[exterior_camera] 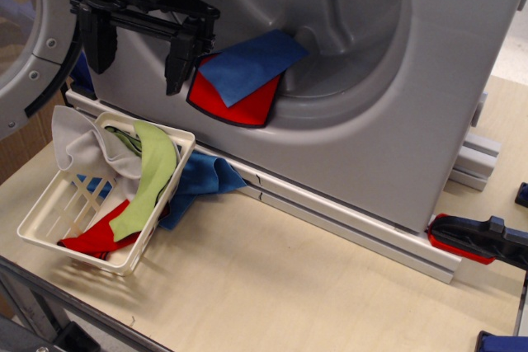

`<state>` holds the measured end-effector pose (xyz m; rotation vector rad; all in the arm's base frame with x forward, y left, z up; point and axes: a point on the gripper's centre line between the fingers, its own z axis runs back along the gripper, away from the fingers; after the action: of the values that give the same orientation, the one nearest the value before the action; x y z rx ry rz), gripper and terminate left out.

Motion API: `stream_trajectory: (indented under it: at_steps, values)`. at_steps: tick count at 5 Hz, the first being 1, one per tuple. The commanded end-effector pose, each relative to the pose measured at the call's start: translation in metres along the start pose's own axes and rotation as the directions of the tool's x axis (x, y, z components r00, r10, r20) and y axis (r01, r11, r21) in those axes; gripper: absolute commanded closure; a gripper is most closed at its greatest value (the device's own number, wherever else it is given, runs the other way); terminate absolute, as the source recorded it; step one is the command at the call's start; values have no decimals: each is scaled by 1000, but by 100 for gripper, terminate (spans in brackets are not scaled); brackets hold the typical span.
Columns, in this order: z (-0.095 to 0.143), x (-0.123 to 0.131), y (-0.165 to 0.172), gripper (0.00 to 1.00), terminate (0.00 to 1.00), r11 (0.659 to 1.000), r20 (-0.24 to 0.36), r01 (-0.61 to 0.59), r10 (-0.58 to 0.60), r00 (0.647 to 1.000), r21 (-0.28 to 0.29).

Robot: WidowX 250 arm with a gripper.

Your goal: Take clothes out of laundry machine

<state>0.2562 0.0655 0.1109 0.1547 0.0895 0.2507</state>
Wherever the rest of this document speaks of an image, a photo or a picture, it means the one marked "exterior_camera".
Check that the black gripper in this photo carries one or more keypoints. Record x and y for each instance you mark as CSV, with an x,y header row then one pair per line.
x,y
190,23

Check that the blue cloth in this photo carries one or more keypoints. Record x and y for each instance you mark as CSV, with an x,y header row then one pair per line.
x,y
202,175
240,70

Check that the red cloth with dark trim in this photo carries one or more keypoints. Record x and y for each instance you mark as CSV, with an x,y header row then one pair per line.
x,y
252,112

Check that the white plastic laundry basket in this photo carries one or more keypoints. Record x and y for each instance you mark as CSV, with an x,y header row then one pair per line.
x,y
73,202

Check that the grey toy washing machine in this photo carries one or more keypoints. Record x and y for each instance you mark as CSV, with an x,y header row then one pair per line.
x,y
427,60

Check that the lime green cloth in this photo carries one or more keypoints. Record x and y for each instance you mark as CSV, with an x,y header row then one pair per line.
x,y
158,163

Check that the light grey cloth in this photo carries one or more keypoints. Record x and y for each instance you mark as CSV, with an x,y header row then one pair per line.
x,y
82,147

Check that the blue cloth behind basket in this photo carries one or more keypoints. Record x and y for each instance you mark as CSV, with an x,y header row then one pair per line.
x,y
202,175

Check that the red cloth in basket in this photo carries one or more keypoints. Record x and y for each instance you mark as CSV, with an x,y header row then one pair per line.
x,y
98,240

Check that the grey aluminium extrusion block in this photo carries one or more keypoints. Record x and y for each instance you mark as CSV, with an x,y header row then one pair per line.
x,y
476,161

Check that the red and black clamp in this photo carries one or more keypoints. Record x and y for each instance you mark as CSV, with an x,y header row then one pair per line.
x,y
483,242

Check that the black clamp at right edge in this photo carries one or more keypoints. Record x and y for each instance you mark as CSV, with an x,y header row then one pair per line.
x,y
522,195

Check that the blue clamp at bottom right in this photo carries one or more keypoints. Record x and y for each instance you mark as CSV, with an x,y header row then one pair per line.
x,y
487,342

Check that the metal table frame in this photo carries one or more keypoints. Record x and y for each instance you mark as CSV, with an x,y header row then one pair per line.
x,y
47,318

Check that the white aluminium base rail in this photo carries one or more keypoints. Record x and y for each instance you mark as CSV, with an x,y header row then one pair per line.
x,y
330,220

